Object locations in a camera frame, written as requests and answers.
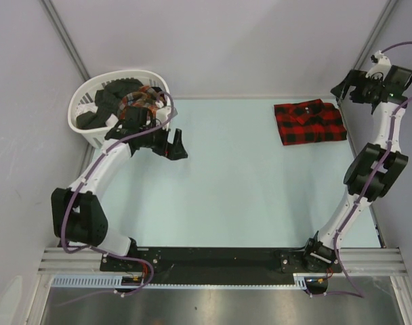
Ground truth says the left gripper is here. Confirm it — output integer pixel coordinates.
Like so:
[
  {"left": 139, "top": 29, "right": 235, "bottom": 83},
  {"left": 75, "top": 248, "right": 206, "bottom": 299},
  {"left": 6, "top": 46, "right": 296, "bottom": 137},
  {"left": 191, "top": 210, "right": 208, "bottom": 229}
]
[{"left": 138, "top": 120, "right": 186, "bottom": 160}]

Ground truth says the red black plaid shirt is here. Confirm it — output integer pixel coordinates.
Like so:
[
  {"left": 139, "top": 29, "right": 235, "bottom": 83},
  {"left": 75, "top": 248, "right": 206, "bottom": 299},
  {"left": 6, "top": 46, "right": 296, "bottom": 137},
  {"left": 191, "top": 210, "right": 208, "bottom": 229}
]
[{"left": 274, "top": 99, "right": 347, "bottom": 146}]

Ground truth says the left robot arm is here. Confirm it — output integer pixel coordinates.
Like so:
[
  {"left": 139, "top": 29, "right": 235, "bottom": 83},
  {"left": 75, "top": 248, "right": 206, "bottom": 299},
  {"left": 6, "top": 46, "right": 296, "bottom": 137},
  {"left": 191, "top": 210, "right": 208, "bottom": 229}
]
[{"left": 51, "top": 104, "right": 188, "bottom": 271}]

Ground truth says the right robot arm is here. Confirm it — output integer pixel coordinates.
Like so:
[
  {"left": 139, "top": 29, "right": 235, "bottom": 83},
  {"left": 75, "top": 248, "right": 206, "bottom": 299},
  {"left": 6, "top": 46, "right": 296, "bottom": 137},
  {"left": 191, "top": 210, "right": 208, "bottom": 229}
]
[{"left": 302, "top": 64, "right": 412, "bottom": 272}]

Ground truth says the multicolour plaid shirt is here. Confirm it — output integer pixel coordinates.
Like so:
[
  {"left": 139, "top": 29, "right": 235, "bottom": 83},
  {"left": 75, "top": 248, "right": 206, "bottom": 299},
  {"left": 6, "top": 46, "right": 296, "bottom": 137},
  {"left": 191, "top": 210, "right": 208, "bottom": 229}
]
[{"left": 118, "top": 85, "right": 167, "bottom": 119}]

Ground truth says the white garment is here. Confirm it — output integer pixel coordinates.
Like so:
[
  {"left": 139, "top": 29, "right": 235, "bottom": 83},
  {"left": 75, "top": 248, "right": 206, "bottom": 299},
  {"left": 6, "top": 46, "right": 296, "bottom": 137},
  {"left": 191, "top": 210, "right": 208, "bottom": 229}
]
[{"left": 75, "top": 103, "right": 119, "bottom": 130}]

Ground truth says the dark grey garment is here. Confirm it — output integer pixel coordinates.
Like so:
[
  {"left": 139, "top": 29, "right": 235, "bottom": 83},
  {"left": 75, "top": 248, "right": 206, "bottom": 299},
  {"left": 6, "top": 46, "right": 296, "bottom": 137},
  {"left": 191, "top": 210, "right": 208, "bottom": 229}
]
[{"left": 76, "top": 79, "right": 143, "bottom": 130}]

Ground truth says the white laundry basket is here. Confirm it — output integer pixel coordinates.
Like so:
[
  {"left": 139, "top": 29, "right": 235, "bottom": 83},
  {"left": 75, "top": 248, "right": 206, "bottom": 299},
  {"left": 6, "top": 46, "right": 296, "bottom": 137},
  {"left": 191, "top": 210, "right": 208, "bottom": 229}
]
[{"left": 67, "top": 69, "right": 170, "bottom": 149}]

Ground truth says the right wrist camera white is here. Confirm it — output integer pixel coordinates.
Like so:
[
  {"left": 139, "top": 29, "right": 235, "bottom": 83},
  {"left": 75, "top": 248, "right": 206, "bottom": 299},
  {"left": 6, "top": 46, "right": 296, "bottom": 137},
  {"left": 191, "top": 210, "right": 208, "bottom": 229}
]
[{"left": 368, "top": 51, "right": 392, "bottom": 78}]

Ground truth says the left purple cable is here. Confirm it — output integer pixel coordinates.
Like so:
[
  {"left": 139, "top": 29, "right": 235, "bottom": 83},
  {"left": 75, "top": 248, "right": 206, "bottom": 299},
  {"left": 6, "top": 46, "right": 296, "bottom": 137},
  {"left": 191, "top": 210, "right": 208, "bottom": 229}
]
[{"left": 55, "top": 91, "right": 176, "bottom": 305}]

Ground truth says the right aluminium corner post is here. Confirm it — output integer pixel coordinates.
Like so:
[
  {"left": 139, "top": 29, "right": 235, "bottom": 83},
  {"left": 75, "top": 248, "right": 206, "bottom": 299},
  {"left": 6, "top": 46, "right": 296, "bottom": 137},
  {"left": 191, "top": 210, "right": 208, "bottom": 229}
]
[{"left": 350, "top": 0, "right": 399, "bottom": 72}]

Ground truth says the aluminium corner post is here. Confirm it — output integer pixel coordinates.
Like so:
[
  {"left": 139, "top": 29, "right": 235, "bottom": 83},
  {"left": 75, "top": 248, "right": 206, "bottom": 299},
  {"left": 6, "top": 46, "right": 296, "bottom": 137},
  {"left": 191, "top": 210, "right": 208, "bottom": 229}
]
[
  {"left": 39, "top": 0, "right": 91, "bottom": 81},
  {"left": 350, "top": 0, "right": 399, "bottom": 72}
]

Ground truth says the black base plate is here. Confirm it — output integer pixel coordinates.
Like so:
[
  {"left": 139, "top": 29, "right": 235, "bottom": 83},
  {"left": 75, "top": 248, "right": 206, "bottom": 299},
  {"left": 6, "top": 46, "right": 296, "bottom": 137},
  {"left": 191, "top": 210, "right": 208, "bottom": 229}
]
[{"left": 100, "top": 246, "right": 342, "bottom": 293}]

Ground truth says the aluminium frame rail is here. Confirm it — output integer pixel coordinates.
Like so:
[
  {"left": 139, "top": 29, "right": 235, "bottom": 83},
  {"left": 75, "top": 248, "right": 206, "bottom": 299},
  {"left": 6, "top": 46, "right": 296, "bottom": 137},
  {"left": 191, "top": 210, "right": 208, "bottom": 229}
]
[{"left": 38, "top": 248, "right": 407, "bottom": 276}]

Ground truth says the left aluminium corner post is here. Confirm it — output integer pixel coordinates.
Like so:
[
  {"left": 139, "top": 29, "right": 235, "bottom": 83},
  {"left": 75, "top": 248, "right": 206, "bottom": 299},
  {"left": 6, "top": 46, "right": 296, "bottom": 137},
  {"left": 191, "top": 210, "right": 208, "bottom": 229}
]
[{"left": 39, "top": 0, "right": 91, "bottom": 81}]

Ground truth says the white cable duct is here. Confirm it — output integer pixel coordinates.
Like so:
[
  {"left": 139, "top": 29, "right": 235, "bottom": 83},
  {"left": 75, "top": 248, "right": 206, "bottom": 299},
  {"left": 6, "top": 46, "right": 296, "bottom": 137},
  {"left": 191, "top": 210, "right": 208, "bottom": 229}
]
[{"left": 51, "top": 274, "right": 306, "bottom": 290}]

